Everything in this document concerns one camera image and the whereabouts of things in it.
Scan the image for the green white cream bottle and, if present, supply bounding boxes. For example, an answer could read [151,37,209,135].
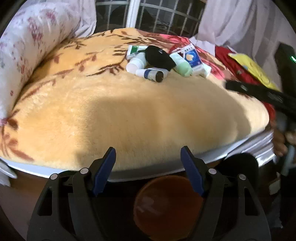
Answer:
[192,63,212,78]

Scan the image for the blue white medicine box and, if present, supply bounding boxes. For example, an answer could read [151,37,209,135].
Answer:
[181,44,204,72]

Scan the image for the green pump lotion bottle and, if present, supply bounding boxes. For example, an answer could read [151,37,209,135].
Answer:
[170,53,193,77]

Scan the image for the dark brown small bottle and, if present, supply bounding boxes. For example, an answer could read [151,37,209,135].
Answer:
[135,69,164,83]

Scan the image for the black cloth pouch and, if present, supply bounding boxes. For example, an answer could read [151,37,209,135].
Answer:
[145,45,176,71]

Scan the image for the pale green white-cap bottle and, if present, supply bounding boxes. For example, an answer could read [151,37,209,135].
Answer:
[126,52,147,74]

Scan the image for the orange trash bin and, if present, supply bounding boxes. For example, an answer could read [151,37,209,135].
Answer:
[133,175,204,240]

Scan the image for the person's right hand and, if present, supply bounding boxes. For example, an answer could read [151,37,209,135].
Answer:
[269,120,287,157]

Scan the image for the yellow cartoon pillow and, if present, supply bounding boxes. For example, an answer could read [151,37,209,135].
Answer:
[228,53,280,91]

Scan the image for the person's black trousers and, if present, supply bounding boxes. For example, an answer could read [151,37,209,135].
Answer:
[103,147,272,240]

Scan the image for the red cloth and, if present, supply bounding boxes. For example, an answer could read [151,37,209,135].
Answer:
[215,45,278,121]

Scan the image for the right white sheer curtain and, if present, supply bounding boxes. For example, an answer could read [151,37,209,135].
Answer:
[189,0,295,87]

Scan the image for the yellow floral plush blanket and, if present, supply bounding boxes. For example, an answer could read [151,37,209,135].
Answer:
[1,28,274,170]

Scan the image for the window with metal bars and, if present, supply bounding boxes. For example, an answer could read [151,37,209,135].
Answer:
[95,0,206,38]

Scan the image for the white green toothpaste tube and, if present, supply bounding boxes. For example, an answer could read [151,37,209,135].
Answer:
[126,45,147,60]

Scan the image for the floral rolled quilt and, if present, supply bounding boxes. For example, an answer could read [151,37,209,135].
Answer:
[1,0,97,121]

